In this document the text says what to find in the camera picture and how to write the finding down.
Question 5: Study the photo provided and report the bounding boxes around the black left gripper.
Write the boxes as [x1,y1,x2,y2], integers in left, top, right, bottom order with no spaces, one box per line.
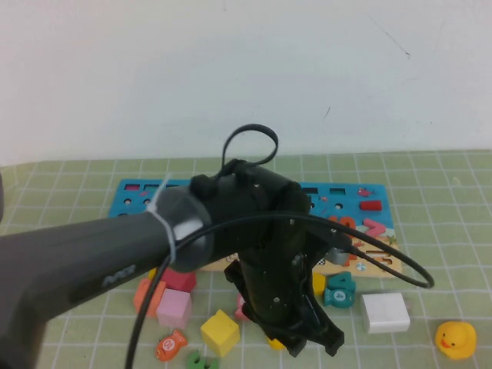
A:
[224,230,345,357]

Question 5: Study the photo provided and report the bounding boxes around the yellow pentagon piece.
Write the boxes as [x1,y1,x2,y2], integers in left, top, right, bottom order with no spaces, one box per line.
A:
[311,273,327,297]

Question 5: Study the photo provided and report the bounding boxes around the teal number four piece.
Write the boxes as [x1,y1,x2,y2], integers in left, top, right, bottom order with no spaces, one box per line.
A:
[326,271,357,293]

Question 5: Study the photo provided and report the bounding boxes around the green number piece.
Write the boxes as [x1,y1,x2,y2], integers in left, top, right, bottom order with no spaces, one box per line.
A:
[186,347,221,369]

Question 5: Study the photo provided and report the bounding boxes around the orange number ten piece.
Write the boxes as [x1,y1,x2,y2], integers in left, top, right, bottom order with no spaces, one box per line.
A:
[329,215,357,241]

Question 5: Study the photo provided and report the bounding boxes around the pink greater-than sign piece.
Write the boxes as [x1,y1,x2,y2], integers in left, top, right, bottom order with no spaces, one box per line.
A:
[363,218,387,238]

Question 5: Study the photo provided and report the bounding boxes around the colourful number shape puzzle board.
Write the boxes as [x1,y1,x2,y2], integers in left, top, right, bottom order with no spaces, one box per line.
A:
[108,178,403,281]

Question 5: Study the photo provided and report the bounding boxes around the teal fish numbered four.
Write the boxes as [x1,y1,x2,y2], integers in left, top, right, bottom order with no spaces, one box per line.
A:
[321,287,355,308]

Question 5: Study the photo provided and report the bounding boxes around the pink fish numbered five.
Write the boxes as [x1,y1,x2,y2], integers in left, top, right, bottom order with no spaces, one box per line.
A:
[234,294,249,321]

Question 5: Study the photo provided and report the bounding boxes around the white rectangular block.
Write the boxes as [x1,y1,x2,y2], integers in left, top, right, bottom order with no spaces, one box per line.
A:
[360,292,411,334]

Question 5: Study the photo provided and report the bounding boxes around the yellow wooden cube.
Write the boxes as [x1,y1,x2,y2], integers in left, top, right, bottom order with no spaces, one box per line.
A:
[199,309,241,357]

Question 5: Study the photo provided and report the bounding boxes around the light pink wooden cube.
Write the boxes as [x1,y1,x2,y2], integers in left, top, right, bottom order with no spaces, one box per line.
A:
[155,288,193,330]

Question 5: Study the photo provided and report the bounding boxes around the orange fish numbered ten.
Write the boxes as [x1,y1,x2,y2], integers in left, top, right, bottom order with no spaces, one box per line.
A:
[155,329,188,362]

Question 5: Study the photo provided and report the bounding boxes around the magenta wooden cube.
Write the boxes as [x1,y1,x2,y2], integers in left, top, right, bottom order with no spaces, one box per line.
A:
[159,267,198,293]

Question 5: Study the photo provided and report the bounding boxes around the yellow rubber duck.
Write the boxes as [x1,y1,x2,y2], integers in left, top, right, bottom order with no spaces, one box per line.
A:
[434,321,477,361]

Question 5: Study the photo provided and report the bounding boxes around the green checked tablecloth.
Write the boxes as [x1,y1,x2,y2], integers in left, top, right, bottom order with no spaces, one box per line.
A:
[0,149,492,369]

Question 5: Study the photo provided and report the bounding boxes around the orange wooden cube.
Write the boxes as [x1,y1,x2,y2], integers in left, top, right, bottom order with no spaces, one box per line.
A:
[132,278,167,317]

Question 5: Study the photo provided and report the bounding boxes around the white zip tie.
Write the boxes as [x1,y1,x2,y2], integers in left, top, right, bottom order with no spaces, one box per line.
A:
[145,175,178,266]

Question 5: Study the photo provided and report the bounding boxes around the black round camera cable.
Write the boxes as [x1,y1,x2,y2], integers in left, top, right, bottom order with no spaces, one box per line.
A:
[128,213,436,369]

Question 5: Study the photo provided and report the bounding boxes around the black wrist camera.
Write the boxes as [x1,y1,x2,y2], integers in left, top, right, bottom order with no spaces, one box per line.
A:
[298,188,361,267]

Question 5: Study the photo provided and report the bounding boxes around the black flat cable loop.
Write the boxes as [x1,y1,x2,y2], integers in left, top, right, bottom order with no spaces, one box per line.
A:
[221,123,279,174]

